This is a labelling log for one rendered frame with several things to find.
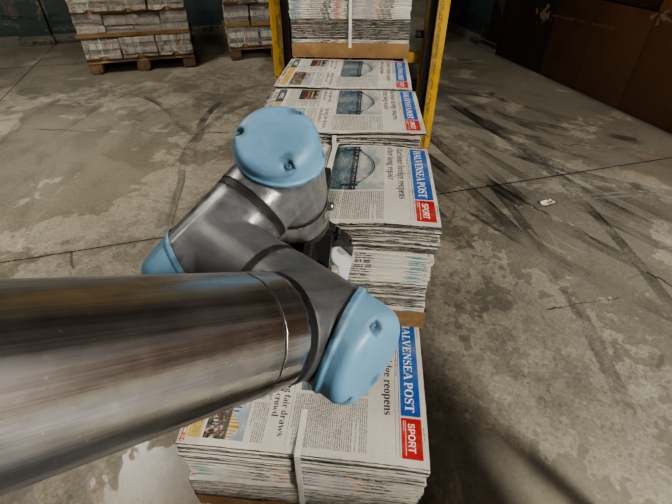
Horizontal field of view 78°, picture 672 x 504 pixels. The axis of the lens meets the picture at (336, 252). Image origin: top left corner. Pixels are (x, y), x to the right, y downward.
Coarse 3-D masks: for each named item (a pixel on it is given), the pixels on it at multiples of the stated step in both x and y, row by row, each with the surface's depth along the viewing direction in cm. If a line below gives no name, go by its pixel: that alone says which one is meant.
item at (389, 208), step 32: (352, 160) 80; (384, 160) 80; (416, 160) 80; (352, 192) 71; (384, 192) 70; (416, 192) 70; (352, 224) 64; (384, 224) 63; (416, 224) 63; (384, 256) 67; (416, 256) 66; (384, 288) 71; (416, 288) 70
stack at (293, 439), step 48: (384, 384) 68; (192, 432) 62; (240, 432) 62; (288, 432) 62; (336, 432) 62; (384, 432) 62; (192, 480) 68; (240, 480) 67; (288, 480) 66; (336, 480) 64; (384, 480) 62
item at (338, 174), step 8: (328, 152) 83; (336, 152) 83; (344, 152) 83; (328, 160) 80; (336, 160) 80; (344, 160) 80; (336, 168) 78; (344, 168) 78; (336, 176) 75; (344, 176) 75; (336, 184) 73; (344, 184) 73; (336, 192) 71; (328, 200) 69; (336, 200) 69; (336, 208) 67; (336, 216) 65; (336, 224) 64; (336, 272) 70
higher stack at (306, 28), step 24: (312, 0) 125; (336, 0) 125; (360, 0) 124; (384, 0) 124; (408, 0) 123; (312, 24) 129; (336, 24) 129; (360, 24) 129; (384, 24) 128; (408, 24) 127
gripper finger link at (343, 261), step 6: (336, 252) 60; (342, 252) 61; (336, 258) 60; (342, 258) 62; (348, 258) 63; (336, 264) 60; (342, 264) 62; (348, 264) 64; (342, 270) 61; (348, 270) 63; (342, 276) 61; (348, 276) 63
